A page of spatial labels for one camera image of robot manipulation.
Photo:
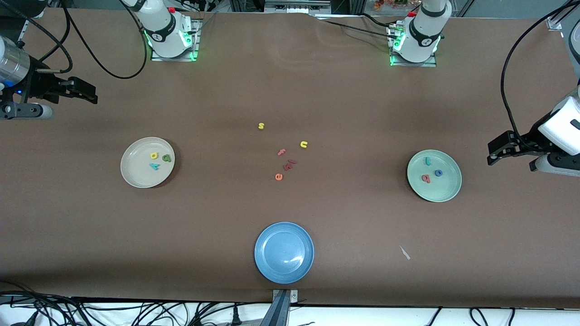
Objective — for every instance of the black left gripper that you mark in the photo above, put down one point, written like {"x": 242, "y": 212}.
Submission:
{"x": 528, "y": 141}

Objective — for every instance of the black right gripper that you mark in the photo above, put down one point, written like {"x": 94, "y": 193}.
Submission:
{"x": 40, "y": 84}

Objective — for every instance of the green plate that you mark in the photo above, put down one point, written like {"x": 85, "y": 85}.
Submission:
{"x": 446, "y": 188}

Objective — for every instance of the beige plate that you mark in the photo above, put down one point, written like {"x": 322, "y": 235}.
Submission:
{"x": 138, "y": 174}

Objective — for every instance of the grey tape scrap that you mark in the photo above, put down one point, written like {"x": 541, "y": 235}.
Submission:
{"x": 404, "y": 252}

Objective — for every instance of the orange clutter item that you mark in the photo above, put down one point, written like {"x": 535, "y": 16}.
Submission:
{"x": 389, "y": 3}

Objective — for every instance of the silver metal box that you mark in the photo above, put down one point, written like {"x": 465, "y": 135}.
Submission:
{"x": 297, "y": 6}

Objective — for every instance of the blue plate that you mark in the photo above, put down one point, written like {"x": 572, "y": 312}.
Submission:
{"x": 284, "y": 252}

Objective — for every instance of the black power plug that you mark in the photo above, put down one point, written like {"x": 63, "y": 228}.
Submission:
{"x": 235, "y": 318}

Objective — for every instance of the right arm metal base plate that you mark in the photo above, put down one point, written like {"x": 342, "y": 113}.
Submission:
{"x": 196, "y": 40}

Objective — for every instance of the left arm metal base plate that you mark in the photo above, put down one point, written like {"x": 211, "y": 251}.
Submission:
{"x": 412, "y": 64}

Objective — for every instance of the aluminium corner bracket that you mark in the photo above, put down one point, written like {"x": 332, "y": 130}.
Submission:
{"x": 555, "y": 26}

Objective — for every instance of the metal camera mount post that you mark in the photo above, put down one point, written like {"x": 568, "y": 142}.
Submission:
{"x": 283, "y": 308}

